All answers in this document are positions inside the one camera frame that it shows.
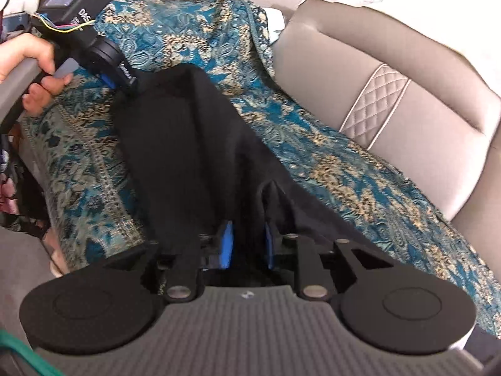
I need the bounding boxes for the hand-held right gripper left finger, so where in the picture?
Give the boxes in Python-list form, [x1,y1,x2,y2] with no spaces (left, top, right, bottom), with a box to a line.
[104,219,235,303]

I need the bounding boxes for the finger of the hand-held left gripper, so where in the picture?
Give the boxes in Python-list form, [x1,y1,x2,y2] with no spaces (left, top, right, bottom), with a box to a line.
[101,70,119,92]

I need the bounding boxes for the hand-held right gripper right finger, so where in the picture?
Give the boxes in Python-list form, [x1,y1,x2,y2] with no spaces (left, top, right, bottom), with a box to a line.
[264,220,397,303]

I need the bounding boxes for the black pants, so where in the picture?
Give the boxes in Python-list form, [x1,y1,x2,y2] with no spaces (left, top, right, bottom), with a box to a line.
[111,64,378,287]

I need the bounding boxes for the person's left hand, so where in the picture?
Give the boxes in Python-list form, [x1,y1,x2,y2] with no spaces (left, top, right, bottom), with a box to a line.
[0,32,74,119]

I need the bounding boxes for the blue paisley patterned blanket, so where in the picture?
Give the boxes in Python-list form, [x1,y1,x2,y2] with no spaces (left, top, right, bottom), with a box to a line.
[19,0,501,339]

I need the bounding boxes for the floral patterned cloth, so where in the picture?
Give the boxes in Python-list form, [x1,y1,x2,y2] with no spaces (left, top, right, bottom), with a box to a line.
[0,133,25,222]

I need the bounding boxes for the white pillow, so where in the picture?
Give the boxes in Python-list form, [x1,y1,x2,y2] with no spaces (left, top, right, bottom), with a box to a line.
[267,8,287,43]

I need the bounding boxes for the grey padded leather headboard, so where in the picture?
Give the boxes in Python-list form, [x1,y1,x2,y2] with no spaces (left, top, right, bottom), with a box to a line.
[270,0,501,230]

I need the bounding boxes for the green cable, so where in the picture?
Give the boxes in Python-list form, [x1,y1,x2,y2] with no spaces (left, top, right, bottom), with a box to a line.
[0,328,61,376]

